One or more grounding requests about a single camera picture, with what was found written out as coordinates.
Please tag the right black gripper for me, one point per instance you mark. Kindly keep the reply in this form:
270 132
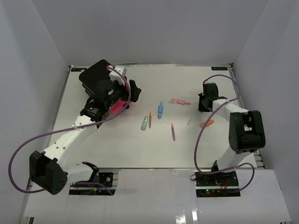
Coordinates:
201 108

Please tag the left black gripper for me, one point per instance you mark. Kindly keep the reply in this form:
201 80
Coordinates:
135 91

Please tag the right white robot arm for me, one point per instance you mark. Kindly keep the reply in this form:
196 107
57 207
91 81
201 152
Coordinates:
246 131

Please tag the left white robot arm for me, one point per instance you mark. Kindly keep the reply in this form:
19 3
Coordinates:
48 168

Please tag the orange slim highlighter pen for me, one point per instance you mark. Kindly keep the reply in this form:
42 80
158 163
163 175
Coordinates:
150 118

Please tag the orange translucent highlighter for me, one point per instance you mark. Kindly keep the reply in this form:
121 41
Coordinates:
207 123

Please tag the blue translucent highlighter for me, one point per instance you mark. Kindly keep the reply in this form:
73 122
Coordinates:
160 110

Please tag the green translucent highlighter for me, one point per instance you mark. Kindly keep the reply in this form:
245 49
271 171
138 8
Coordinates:
144 123

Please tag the pink translucent highlighter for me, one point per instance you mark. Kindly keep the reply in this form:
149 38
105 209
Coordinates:
179 101

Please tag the black drawer cabinet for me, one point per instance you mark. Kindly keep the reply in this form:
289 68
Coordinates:
93 74

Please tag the pink slim highlighter pen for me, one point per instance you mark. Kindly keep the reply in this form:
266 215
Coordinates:
173 132

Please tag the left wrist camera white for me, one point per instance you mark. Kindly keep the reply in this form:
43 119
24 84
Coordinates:
117 73

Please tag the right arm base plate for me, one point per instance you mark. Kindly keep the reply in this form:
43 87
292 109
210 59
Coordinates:
218 180

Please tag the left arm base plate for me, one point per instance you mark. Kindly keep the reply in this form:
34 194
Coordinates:
104 178

